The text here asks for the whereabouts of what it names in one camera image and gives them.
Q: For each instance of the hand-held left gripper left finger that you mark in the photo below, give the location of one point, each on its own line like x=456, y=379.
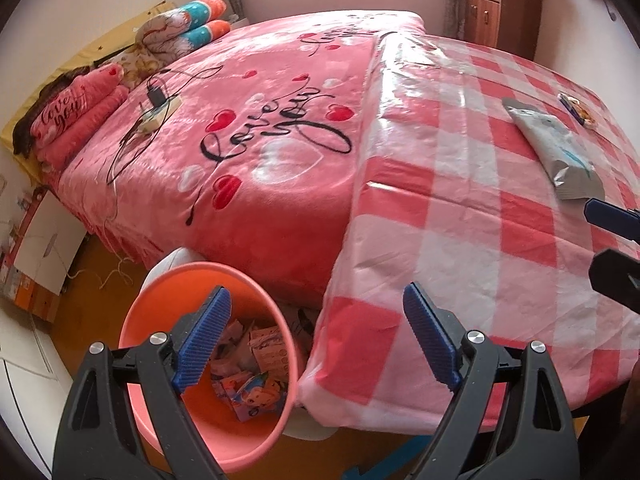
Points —
x=202, y=340

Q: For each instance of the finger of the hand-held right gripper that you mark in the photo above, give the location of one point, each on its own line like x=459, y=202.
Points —
x=612, y=217
x=617, y=277

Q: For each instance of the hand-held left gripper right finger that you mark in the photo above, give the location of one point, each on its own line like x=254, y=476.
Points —
x=430, y=340

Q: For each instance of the white pink wrapper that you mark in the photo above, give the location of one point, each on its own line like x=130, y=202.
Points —
x=235, y=345

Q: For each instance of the orange plastic bin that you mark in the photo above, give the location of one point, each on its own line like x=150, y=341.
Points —
x=150, y=310

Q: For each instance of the pink drink carton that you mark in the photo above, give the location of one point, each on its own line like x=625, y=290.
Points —
x=267, y=347

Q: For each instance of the purple cartoon packet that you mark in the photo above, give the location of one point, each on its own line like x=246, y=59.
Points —
x=255, y=395

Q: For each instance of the white wet wipes pack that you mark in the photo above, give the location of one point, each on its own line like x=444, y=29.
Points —
x=555, y=147

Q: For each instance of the colourful snack packet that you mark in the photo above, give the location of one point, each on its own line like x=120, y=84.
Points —
x=580, y=110

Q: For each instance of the red checkered tablecloth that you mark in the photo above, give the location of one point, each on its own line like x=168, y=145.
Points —
x=450, y=210

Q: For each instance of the blue tape strip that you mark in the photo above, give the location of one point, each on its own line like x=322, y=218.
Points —
x=360, y=471

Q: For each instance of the orange white cardboard box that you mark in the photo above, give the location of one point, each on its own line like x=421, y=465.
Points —
x=35, y=250

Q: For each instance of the brown wooden cabinet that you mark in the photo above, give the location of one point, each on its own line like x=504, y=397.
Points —
x=500, y=15

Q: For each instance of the black charger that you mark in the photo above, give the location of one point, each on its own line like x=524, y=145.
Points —
x=156, y=94

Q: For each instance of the floral pillow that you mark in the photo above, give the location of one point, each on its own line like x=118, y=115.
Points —
x=135, y=65

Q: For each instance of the rolled colourful blanket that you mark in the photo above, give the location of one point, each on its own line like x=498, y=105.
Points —
x=185, y=25

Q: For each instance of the yellow headboard cloth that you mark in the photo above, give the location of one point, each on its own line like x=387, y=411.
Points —
x=100, y=40

